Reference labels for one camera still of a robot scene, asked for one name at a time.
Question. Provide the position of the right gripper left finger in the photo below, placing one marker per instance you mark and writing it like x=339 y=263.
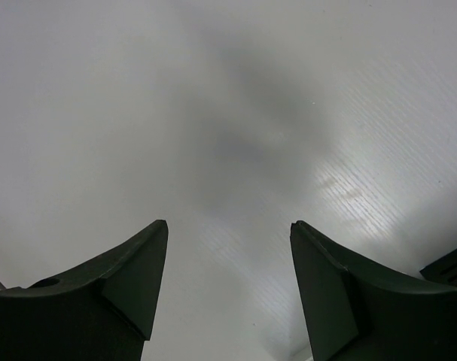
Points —
x=102 y=309

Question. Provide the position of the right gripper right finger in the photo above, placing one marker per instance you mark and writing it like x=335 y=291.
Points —
x=358 y=309

